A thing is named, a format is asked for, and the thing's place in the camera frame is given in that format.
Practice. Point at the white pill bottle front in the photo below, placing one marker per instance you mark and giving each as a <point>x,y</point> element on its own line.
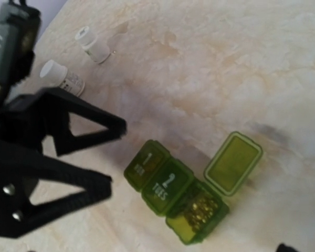
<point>61,77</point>

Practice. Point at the white pill bottle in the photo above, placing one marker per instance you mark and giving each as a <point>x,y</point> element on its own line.
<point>61,77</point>
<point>96,49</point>

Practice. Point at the green weekly pill organizer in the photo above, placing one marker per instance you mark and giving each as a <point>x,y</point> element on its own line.
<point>192,208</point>

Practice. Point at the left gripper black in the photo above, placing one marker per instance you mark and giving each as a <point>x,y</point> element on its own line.
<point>10,136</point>

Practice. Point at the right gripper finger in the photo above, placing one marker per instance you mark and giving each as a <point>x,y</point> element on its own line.
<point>285,248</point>

